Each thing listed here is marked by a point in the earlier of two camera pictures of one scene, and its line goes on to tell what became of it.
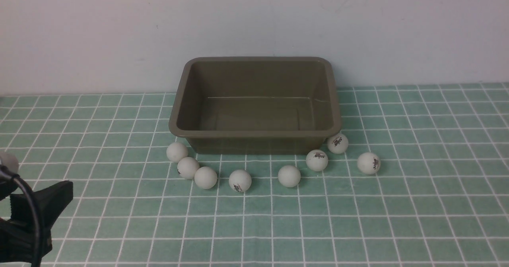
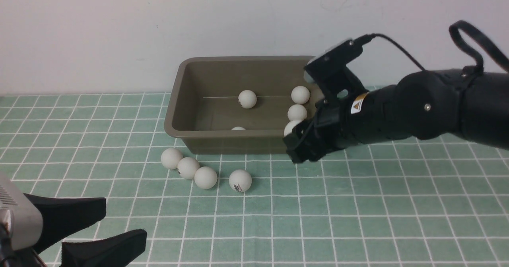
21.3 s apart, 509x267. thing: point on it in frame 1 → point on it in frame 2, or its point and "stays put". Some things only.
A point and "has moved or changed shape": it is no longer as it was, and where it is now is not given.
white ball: (205, 177) stays put
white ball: (176, 151) has moved or changed shape
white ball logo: (317, 160) → (297, 112)
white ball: (337, 143) has moved or changed shape
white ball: (368, 163) → (247, 99)
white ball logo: (240, 180) stays put
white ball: (188, 167) stays put
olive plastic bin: (255, 105) stays put
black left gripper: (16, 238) → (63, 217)
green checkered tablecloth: (416, 176) stays put
